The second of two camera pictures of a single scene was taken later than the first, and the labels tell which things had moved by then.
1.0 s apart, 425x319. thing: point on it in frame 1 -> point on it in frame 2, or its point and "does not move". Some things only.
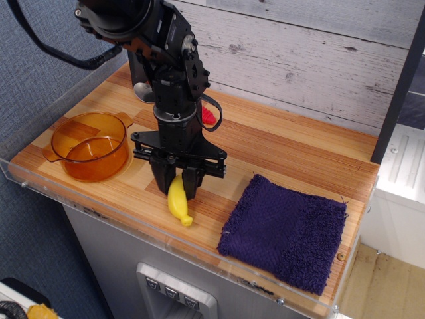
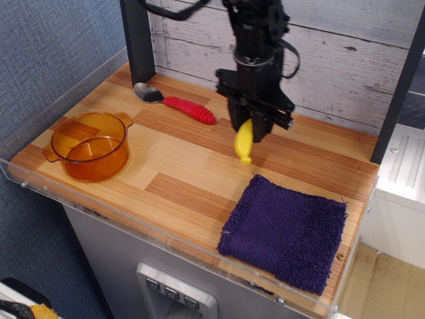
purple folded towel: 292,238 does not move
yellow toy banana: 177,201 -> 243,141
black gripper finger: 165,173 -> 240,113
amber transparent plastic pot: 92,146 does not move
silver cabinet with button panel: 141,275 does not move
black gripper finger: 192,179 -> 262,124
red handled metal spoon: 145,92 does not move
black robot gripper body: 180,141 -> 259,88
